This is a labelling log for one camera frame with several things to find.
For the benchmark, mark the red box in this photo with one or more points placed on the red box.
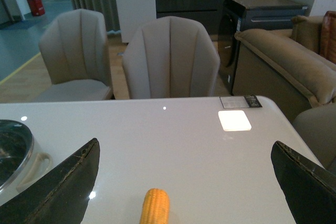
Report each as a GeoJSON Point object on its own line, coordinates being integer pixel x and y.
{"type": "Point", "coordinates": [36, 7]}

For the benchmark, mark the brown leather cushion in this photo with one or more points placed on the brown leather cushion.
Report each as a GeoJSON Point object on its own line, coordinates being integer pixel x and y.
{"type": "Point", "coordinates": [327, 39]}

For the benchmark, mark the yellow corn cob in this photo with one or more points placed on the yellow corn cob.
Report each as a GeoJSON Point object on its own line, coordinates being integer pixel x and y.
{"type": "Point", "coordinates": [156, 207]}

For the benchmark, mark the black white table label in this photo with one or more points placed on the black white table label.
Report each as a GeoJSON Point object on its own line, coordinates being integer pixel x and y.
{"type": "Point", "coordinates": [238, 102]}

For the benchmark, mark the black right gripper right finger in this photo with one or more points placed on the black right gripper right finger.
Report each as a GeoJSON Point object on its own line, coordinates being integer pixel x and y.
{"type": "Point", "coordinates": [308, 188]}

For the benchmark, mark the beige chair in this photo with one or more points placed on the beige chair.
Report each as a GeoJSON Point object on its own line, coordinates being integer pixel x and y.
{"type": "Point", "coordinates": [170, 57]}
{"type": "Point", "coordinates": [75, 51]}

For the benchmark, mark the black washing machine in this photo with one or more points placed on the black washing machine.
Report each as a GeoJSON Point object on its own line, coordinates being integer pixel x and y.
{"type": "Point", "coordinates": [240, 15]}

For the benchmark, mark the tan sofa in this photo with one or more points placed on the tan sofa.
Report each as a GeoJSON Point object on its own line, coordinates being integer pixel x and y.
{"type": "Point", "coordinates": [285, 65]}

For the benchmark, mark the beige chair middle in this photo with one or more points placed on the beige chair middle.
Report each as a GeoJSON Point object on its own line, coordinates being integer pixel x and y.
{"type": "Point", "coordinates": [170, 57]}

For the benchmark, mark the white electric cooking pot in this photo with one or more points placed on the white electric cooking pot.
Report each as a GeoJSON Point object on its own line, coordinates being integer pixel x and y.
{"type": "Point", "coordinates": [23, 161]}

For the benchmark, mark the beige chair right edge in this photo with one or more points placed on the beige chair right edge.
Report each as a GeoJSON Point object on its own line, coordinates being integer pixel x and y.
{"type": "Point", "coordinates": [317, 128]}

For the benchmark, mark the beige chair left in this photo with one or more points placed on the beige chair left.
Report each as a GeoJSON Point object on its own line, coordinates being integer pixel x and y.
{"type": "Point", "coordinates": [75, 51]}

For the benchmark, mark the white cabinet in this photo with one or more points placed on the white cabinet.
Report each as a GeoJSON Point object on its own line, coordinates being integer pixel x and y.
{"type": "Point", "coordinates": [132, 14]}

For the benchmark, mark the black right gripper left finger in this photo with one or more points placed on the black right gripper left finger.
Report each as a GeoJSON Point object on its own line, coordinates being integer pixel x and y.
{"type": "Point", "coordinates": [62, 195]}

